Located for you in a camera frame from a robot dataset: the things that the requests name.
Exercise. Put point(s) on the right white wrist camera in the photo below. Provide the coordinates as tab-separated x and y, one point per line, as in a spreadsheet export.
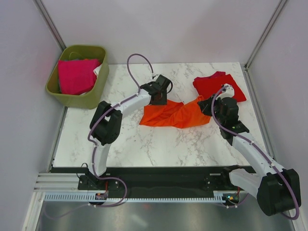
227	92

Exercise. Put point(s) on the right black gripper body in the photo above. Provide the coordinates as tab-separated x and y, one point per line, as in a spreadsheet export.
220	118

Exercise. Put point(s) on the left aluminium frame post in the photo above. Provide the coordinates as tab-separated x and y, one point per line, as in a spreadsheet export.
49	22

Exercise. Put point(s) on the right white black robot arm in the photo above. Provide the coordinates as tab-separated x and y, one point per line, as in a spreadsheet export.
275	188

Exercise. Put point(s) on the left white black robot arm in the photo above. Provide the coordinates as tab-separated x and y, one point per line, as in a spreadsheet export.
106	123

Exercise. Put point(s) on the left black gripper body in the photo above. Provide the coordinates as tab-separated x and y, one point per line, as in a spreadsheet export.
162	99

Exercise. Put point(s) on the white garment in bin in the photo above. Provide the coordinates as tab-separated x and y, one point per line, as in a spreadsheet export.
96	70

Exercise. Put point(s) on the aluminium frame post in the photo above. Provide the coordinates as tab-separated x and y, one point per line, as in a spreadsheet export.
49	22
265	33

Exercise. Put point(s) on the magenta pink t shirt in bin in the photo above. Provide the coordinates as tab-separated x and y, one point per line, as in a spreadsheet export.
77	76

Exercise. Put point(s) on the olive green plastic bin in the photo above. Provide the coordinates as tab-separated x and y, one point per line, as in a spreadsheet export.
90	99

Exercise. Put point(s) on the orange t shirt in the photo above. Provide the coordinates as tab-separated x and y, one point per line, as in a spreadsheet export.
175	114

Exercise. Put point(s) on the crimson folded t shirt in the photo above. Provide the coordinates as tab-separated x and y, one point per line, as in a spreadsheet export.
217	74

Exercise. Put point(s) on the right aluminium frame post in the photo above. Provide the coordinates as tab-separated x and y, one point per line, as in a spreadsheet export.
265	33

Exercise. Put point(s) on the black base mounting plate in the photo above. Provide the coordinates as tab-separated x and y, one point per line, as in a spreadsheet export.
161	181

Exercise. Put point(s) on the white slotted cable duct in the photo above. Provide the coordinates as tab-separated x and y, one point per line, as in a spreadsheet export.
92	197

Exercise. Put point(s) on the red folded t shirt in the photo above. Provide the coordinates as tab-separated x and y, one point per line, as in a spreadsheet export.
208	86

